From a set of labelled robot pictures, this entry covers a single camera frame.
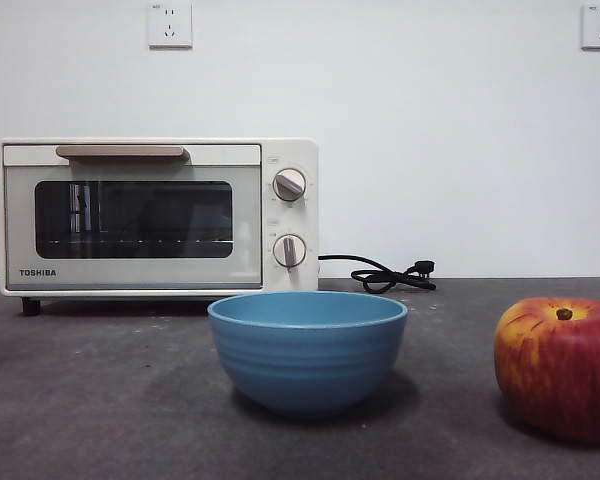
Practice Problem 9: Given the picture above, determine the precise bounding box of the metal wire oven rack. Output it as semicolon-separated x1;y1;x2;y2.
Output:
47;238;234;247

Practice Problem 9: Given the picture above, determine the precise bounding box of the red yellow apple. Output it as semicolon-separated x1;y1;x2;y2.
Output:
494;297;600;445

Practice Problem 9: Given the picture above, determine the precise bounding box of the blue ribbed bowl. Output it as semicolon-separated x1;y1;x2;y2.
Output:
207;292;409;419

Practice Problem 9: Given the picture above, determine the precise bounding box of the black power cable with plug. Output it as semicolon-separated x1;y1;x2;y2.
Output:
317;253;438;295

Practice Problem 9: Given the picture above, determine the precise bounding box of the glass oven door beige handle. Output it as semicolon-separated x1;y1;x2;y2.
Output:
2;143;264;292

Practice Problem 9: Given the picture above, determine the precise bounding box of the cream white toaster oven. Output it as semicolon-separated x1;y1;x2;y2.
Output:
0;138;320;317

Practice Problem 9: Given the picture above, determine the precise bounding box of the beige oven knob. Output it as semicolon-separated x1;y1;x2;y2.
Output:
271;233;308;272
271;168;309;203

